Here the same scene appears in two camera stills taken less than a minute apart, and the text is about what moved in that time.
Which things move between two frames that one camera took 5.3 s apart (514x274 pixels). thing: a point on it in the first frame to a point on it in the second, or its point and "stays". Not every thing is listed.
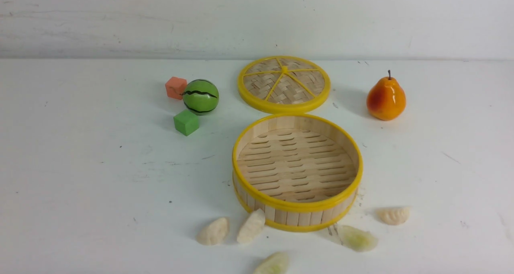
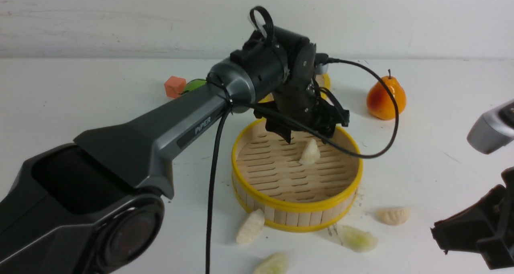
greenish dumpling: (358, 240) stays
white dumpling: (214, 233) to (311, 154)
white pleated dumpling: (394, 215) stays
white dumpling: (252, 227) stays
